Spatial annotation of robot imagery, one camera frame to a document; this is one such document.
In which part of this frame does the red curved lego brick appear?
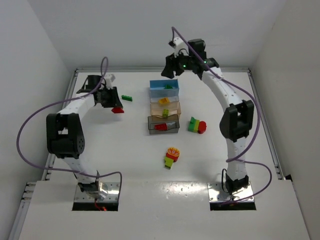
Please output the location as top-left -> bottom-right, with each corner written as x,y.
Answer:
111,107 -> 125,114

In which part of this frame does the green lego plate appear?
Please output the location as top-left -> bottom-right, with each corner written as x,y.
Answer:
121,95 -> 133,102

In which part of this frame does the red round lego brick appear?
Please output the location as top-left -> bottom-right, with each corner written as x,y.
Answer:
197,121 -> 207,134

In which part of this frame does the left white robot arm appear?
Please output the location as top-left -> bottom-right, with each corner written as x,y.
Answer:
46,74 -> 123,200

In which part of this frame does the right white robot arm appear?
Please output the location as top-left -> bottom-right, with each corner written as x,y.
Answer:
161,37 -> 255,194

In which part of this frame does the blue plastic container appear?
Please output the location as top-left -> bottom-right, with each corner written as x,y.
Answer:
149,79 -> 180,93

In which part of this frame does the clear plastic container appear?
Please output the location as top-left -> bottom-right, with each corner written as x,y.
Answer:
149,88 -> 180,103

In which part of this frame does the orange plastic container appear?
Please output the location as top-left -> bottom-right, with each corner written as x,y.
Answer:
150,101 -> 181,118

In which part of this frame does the grey plastic container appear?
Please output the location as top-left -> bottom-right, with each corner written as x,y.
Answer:
147,114 -> 180,135

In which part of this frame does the dark green lego brick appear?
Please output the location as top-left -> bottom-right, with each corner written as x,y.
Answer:
187,116 -> 196,132

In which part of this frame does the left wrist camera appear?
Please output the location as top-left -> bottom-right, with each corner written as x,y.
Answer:
104,73 -> 116,90

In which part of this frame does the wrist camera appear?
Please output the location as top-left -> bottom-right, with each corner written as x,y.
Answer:
168,37 -> 186,57
104,73 -> 116,90

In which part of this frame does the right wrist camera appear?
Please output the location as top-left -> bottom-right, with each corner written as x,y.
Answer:
168,37 -> 186,57

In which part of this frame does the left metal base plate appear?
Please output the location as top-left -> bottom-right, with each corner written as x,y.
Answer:
74,181 -> 121,203

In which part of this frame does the metal base plate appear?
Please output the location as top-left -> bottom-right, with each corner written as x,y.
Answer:
74,181 -> 121,203
207,182 -> 255,204

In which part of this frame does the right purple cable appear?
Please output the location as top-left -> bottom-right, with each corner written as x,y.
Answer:
171,26 -> 273,206

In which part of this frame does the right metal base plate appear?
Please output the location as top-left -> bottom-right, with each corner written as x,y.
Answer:
207,182 -> 255,204

